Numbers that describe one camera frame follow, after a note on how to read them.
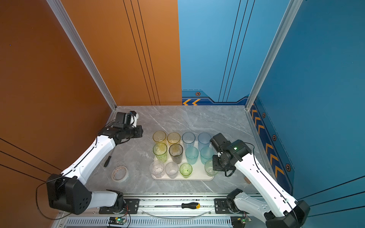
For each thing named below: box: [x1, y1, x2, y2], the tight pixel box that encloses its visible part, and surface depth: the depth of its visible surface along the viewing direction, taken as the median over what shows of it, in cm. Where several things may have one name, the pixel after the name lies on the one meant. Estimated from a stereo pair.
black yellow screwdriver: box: [154, 202, 202, 209], surface depth 74 cm
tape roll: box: [111, 165, 129, 183], surface depth 85 cm
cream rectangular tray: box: [152, 149, 215, 181], surface depth 84 cm
